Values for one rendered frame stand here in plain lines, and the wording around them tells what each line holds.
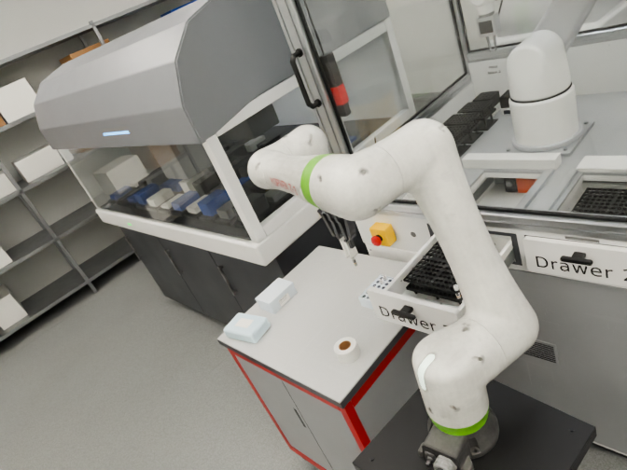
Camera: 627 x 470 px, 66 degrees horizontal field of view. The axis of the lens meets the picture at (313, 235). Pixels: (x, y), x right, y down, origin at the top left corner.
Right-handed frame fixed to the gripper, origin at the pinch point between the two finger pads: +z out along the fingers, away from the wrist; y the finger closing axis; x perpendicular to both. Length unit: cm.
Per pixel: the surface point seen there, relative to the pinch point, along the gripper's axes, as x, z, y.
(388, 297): -8.5, 7.7, 19.2
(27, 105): 17, -60, -346
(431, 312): -8.1, 8.9, 32.7
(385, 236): 20.1, 11.3, -4.8
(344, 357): -23.6, 20.9, 9.6
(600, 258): 25, 10, 61
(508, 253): 23.2, 12.0, 37.4
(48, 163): 7, -13, -355
